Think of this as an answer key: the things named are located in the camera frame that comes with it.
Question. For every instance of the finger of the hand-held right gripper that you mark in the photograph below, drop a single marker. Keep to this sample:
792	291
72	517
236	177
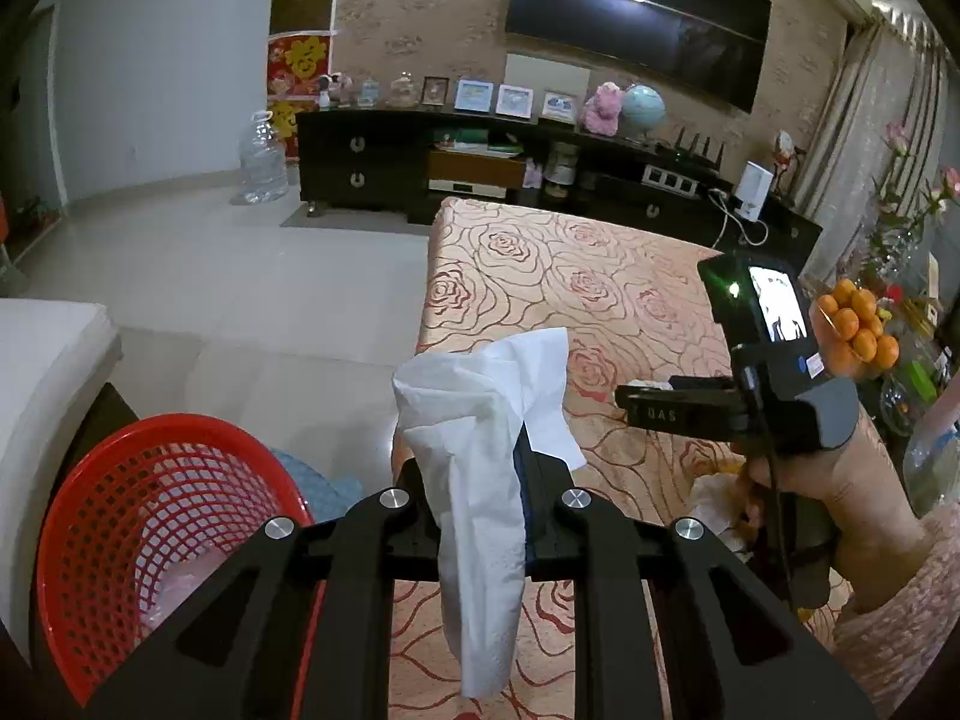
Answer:
675	411
705	382

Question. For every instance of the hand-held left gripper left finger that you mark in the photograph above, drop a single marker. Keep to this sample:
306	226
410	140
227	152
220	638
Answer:
360	540

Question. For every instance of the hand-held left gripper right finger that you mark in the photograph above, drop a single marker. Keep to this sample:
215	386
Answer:
527	510

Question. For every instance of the clear plastic wrapper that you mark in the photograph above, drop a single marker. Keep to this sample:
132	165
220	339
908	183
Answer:
712	499

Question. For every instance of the white tissue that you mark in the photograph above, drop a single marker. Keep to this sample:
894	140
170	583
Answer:
472	427

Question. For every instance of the white foam wrap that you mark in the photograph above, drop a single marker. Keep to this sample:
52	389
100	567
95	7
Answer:
180	585

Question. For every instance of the red plastic mesh basket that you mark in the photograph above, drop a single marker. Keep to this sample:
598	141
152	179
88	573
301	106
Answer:
112	540

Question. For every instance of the person's right forearm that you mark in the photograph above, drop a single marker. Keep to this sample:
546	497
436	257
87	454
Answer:
900	652

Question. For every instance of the person's right hand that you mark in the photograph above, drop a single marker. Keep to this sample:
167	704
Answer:
877	510

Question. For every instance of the glass fruit bowl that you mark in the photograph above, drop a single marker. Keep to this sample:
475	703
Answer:
836	361

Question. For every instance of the light blue plastic stool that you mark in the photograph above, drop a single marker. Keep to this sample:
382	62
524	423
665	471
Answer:
315	487

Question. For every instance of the bowl of oranges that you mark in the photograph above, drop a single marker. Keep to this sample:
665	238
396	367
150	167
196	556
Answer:
855	322

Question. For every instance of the round glass fishbowl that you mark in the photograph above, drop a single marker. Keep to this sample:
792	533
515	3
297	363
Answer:
904	405

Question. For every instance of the green lid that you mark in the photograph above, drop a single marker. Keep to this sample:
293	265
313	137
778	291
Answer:
922	379

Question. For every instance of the large clear glass bowl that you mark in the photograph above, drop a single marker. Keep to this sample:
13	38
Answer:
934	465

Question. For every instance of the rose patterned tablecloth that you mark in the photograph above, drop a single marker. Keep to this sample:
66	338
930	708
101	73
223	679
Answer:
562	277

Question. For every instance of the tall cut glass vase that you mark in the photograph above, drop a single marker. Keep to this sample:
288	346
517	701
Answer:
892	259

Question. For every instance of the white upright device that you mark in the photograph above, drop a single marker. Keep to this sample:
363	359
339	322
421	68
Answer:
754	191

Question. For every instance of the white socket strip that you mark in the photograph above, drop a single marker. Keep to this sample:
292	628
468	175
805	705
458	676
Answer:
670	178

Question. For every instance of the pink artificial rose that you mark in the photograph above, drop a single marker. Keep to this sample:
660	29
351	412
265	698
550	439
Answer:
889	202
949	184
896	136

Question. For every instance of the black router with antennas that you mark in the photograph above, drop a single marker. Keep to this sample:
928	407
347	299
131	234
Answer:
694	154

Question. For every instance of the white and red ornament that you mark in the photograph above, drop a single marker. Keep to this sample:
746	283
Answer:
787	161

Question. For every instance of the cream round container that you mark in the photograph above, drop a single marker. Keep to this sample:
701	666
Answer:
561	169

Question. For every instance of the small pale bottle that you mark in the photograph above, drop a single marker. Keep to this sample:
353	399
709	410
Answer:
534	175

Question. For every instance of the light blue globe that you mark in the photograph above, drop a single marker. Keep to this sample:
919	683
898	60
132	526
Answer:
643	109

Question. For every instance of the glass vase with roses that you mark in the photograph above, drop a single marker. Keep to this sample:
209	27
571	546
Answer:
862	127

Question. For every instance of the pink plush toy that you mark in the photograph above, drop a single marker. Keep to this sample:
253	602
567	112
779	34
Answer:
604	109

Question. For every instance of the white set-top box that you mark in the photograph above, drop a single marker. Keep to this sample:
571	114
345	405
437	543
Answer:
465	187

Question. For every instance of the green and white packets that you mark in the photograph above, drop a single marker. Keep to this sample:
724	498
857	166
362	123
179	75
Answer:
476	144

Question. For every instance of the dark wooden television cabinet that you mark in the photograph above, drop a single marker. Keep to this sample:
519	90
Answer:
330	165

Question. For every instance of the clear plastic water jug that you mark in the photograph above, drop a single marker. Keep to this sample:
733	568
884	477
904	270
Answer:
262	165

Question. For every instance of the large glass dome ornament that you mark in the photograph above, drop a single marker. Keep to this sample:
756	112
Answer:
403	90

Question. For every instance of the small glass dome ornament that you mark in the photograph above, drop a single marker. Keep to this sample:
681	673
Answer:
368	92

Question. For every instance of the small pink figurine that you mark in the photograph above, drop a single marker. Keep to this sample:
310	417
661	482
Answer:
345	88

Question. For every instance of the colourful floor toys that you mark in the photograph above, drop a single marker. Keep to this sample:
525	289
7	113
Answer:
36	214

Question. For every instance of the red chair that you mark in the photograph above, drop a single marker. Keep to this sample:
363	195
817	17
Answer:
4	225

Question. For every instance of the red festive poster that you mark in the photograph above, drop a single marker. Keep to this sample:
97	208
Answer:
300	60

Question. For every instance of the dark wooden bench frame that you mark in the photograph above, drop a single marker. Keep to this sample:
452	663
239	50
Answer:
112	420

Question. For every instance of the small white picture frame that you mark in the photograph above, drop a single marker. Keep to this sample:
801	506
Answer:
559	107

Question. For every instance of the black wall television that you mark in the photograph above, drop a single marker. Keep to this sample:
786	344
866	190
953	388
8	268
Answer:
637	22

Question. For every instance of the dark picture frame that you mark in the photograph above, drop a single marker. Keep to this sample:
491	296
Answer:
435	91

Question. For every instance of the small white camera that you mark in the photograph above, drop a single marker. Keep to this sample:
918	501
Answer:
325	92

